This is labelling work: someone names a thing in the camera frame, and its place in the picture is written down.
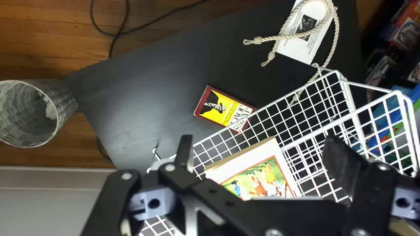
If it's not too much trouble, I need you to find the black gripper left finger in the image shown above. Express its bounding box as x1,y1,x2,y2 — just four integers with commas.
80,134,229,236

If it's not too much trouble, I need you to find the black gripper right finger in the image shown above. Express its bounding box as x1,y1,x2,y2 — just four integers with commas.
323,134,420,236

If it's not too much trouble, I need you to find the black low table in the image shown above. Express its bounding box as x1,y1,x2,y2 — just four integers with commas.
65,0,370,176

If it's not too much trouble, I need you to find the dark printed game box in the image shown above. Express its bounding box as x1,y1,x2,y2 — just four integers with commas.
365,51,401,87

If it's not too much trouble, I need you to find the red printed game box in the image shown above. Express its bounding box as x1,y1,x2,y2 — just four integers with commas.
386,0,420,51

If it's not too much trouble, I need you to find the white printed card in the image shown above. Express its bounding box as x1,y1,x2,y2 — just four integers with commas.
276,0,339,66

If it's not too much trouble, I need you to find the white wire shelf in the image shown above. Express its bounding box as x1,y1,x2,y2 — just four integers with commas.
139,69,418,236

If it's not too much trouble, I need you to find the thin black floor cable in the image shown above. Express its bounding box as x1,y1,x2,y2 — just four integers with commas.
90,0,208,59

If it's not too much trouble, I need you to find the cream knotted rope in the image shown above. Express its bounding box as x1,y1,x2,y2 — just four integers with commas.
243,0,348,102

